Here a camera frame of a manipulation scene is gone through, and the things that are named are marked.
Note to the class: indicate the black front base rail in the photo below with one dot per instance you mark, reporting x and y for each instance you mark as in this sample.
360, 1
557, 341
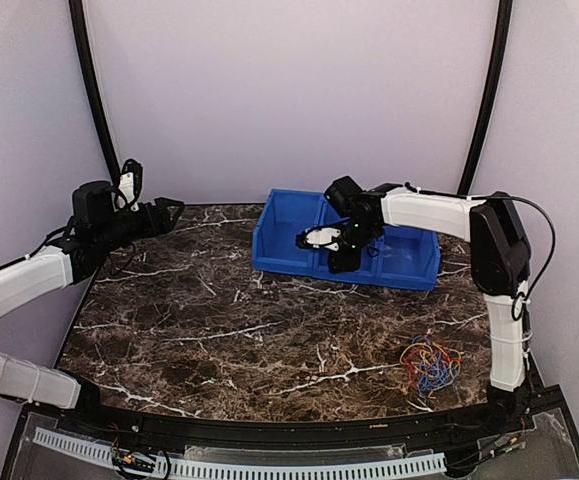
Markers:
452, 430

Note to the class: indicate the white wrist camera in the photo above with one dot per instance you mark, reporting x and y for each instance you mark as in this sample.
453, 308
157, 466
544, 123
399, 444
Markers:
319, 238
129, 189

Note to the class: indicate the blue middle plastic bin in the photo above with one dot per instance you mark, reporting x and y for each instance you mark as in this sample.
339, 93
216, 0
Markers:
369, 260

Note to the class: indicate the black left frame post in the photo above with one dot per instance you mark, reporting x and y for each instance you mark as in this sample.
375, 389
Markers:
92, 90

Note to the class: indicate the black frame post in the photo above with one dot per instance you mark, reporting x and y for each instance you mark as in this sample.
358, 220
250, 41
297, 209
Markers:
92, 90
494, 70

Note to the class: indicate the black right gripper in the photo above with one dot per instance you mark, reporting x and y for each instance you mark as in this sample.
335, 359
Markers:
349, 263

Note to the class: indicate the blue right plastic bin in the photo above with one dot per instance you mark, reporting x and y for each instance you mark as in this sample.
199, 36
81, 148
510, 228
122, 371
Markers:
408, 259

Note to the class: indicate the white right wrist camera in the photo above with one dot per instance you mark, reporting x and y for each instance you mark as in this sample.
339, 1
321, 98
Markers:
319, 238

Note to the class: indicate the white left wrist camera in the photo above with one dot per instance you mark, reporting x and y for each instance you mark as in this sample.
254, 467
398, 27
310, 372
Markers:
129, 189

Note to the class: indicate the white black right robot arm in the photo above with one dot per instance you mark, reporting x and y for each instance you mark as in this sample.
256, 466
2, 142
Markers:
500, 266

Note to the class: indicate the blue left plastic bin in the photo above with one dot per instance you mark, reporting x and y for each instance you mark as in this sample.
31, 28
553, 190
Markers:
286, 214

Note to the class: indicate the black right frame post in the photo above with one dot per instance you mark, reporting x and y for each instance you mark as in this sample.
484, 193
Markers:
494, 70

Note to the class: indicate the blue plastic bin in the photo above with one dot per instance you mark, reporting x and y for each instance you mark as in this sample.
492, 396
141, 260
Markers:
369, 260
408, 259
286, 214

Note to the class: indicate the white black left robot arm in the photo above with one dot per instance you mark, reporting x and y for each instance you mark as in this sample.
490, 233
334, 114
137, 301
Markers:
105, 218

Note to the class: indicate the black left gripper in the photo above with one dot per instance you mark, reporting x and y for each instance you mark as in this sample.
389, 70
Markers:
165, 225

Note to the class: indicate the white slotted cable duct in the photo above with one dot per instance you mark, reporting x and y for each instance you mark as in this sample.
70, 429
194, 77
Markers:
162, 467

